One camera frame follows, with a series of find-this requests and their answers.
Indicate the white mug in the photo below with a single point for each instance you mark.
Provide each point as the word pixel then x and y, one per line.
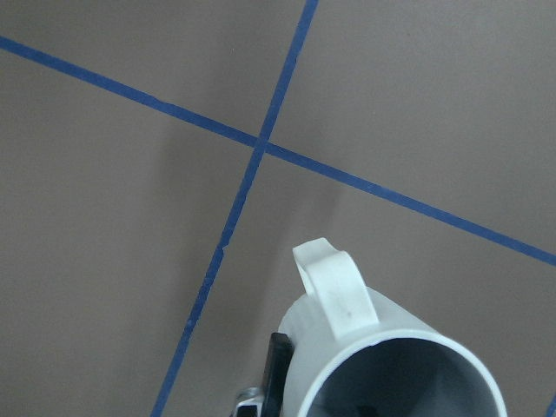
pixel 357 353

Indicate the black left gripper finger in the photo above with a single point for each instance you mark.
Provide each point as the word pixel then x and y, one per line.
pixel 280 353

